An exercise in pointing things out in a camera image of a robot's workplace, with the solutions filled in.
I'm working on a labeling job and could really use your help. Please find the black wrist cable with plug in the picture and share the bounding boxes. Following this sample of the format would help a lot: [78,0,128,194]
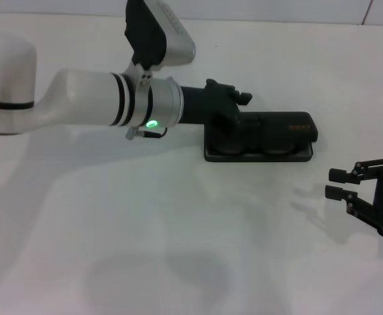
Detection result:
[125,125,169,141]

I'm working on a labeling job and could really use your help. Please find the black glasses case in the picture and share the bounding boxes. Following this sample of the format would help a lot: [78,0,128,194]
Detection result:
[203,110,319,164]

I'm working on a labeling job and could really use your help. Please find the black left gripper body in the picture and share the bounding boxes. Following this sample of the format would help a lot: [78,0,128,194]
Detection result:
[179,77,245,128]

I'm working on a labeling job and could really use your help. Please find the black glasses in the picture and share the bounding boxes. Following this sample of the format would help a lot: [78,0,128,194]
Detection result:
[211,139,299,157]

